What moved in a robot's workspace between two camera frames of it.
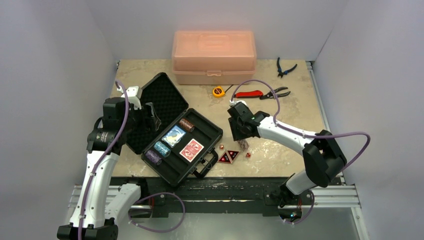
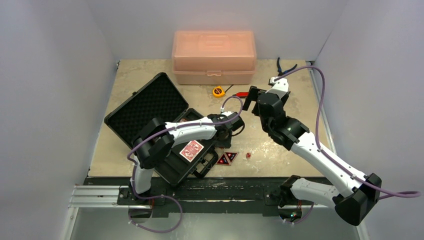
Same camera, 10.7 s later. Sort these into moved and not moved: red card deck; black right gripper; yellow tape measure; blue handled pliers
Moved: black right gripper
Not moved: blue handled pliers; red card deck; yellow tape measure
